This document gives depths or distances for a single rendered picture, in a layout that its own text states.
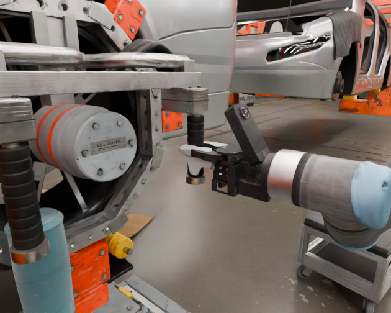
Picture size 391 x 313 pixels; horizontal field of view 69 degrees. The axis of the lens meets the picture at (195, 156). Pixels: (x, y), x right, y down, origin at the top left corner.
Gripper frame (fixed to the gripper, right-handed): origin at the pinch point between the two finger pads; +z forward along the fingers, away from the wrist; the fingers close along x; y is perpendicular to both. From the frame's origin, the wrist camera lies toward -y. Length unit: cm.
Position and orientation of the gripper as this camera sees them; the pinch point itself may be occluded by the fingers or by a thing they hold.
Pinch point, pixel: (189, 144)
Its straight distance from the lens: 61.4
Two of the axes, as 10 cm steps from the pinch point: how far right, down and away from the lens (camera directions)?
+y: 0.0, 9.6, 2.8
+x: 6.4, -2.2, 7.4
